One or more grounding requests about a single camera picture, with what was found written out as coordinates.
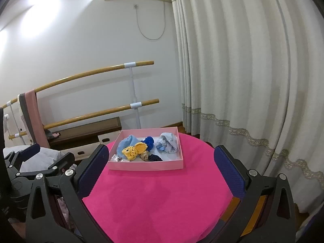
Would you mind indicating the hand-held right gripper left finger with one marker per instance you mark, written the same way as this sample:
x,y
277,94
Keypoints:
x,y
92,172

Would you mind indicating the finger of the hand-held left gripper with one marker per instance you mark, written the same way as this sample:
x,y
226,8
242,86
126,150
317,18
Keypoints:
x,y
64,160
30,151

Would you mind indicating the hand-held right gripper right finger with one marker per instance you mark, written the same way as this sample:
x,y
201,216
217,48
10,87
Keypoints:
x,y
229,173

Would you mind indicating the yellow crochet fish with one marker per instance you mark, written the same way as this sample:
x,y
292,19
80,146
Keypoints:
x,y
131,153

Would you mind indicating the light blue fleece hat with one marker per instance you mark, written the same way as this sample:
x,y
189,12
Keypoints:
x,y
127,141

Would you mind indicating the pink cardboard box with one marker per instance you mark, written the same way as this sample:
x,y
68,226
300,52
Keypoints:
x,y
146,166

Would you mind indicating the brown scrunchie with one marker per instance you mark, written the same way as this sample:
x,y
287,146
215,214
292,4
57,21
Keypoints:
x,y
145,156

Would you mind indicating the black scrunchie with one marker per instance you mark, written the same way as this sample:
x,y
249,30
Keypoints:
x,y
155,158

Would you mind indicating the dark blue scrunchie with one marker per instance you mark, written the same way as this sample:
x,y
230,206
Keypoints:
x,y
149,141

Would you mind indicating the white duvet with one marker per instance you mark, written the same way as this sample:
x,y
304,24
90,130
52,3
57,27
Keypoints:
x,y
48,157

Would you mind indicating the small grey cloth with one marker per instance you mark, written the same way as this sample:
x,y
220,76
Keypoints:
x,y
52,134

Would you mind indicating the pink grey towel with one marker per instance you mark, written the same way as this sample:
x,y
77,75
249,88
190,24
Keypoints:
x,y
35,114

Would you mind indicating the dark wood bench with drawers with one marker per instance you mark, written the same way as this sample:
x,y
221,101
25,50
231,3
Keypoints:
x,y
88,129

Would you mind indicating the grey stretch band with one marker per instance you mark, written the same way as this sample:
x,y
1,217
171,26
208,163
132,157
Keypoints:
x,y
24,106

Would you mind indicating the pale pink ruffled blanket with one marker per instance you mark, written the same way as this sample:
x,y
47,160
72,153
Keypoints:
x,y
63,210

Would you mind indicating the pink round tablecloth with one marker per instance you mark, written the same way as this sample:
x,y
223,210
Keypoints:
x,y
151,195

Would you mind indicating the light blue fuzzy sock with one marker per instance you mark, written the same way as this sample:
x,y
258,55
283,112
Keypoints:
x,y
161,145

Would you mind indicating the cream curtain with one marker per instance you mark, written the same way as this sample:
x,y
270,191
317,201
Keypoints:
x,y
240,55

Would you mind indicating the white barre post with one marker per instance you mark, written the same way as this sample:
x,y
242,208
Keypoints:
x,y
131,86
12,116

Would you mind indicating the wooden barre rail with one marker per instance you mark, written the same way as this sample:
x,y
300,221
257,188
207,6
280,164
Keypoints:
x,y
101,113
88,73

